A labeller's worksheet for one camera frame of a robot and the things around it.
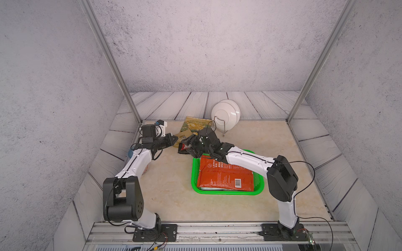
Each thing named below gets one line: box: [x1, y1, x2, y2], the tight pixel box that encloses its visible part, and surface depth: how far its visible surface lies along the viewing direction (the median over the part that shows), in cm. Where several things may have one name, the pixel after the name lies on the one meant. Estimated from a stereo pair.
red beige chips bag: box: [197, 154, 254, 192], surface depth 84 cm
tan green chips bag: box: [180, 116, 214, 133], surface depth 121 cm
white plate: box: [210, 98, 241, 131], surface depth 107 cm
